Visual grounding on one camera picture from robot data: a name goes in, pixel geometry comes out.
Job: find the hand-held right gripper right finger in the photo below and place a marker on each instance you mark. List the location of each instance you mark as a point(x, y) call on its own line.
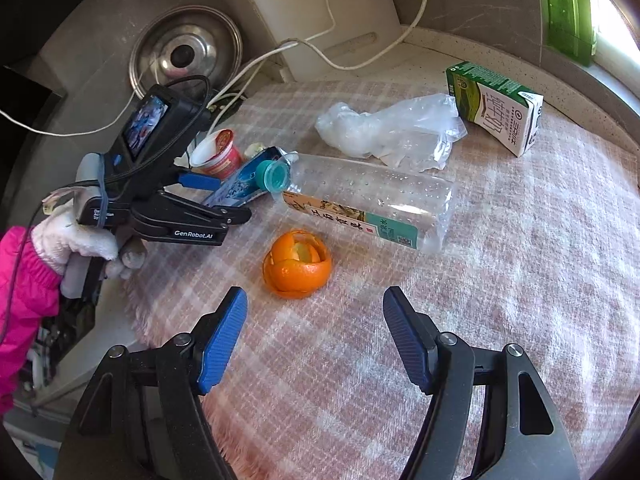
point(405, 335)

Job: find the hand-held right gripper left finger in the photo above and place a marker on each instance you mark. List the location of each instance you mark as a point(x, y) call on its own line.
point(222, 340)

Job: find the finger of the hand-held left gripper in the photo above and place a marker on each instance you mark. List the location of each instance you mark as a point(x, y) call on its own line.
point(220, 212)
point(197, 180)

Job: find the blue snack wrapper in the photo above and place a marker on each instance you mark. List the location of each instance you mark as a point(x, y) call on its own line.
point(240, 182)

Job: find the orange peel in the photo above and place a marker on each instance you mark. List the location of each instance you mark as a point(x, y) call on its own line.
point(290, 277)

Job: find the person's left forearm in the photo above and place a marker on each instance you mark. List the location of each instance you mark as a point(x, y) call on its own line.
point(20, 300)

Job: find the person's left hand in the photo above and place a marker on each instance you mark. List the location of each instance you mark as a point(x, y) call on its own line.
point(65, 237)

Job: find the red yogurt cup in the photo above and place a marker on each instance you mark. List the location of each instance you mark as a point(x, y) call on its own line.
point(225, 157)

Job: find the small white wrapper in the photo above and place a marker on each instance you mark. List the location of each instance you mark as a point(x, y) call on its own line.
point(255, 150)

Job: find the steel pot lid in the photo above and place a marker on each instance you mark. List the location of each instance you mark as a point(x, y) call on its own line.
point(200, 35)

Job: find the pink checked blanket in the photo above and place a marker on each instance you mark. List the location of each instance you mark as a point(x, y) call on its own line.
point(500, 260)

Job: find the clear plastic bottle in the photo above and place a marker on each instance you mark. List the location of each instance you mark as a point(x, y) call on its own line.
point(350, 190)

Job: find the white cutting board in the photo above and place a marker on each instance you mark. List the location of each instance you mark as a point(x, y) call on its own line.
point(300, 0)

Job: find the crumpled clear plastic bag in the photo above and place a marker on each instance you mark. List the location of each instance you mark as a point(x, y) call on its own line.
point(395, 132)

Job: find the green and white milk carton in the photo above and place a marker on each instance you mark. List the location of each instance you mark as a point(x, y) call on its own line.
point(495, 105)

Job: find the green plastic strip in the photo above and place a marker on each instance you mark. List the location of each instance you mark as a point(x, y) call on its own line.
point(565, 10)

